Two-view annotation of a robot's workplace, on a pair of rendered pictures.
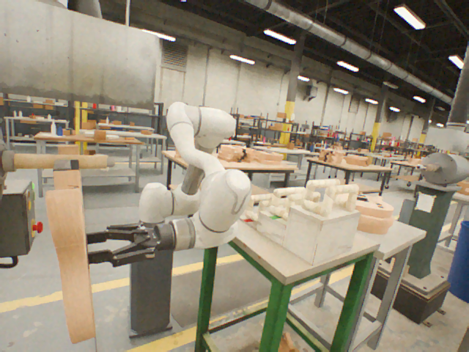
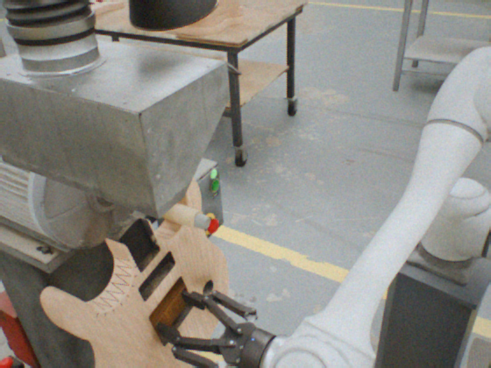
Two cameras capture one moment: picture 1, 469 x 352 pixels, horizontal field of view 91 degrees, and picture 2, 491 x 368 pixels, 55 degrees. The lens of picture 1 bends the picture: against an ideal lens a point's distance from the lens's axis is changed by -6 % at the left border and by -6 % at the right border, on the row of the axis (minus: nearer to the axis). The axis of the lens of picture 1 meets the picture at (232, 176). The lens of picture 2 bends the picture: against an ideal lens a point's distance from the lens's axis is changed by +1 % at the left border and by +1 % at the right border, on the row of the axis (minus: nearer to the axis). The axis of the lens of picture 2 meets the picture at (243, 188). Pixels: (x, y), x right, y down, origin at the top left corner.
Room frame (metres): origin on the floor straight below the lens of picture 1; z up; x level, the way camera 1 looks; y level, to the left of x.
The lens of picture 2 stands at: (0.41, -0.29, 1.73)
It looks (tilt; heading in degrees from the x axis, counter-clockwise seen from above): 34 degrees down; 67
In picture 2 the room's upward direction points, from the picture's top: 3 degrees counter-clockwise
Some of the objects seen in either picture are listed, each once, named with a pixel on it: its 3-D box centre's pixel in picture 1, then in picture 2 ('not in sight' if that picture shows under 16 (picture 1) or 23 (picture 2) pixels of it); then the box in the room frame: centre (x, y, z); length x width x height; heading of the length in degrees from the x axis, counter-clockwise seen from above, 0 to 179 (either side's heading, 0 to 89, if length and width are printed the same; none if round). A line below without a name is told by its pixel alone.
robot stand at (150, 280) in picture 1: (149, 275); (425, 331); (1.38, 0.46, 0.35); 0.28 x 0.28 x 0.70; 26
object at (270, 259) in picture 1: (276, 294); not in sight; (1.09, -0.30, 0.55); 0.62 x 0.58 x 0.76; 124
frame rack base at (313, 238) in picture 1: (322, 229); not in sight; (0.90, -0.38, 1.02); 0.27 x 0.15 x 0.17; 128
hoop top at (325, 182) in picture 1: (324, 183); not in sight; (0.93, -0.36, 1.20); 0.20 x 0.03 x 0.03; 127
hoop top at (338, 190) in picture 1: (343, 189); not in sight; (0.86, -0.41, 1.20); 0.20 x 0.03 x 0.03; 127
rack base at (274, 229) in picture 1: (291, 224); not in sight; (1.02, -0.29, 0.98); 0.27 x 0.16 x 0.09; 128
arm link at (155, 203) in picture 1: (154, 201); (458, 216); (1.39, 0.45, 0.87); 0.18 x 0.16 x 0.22; 118
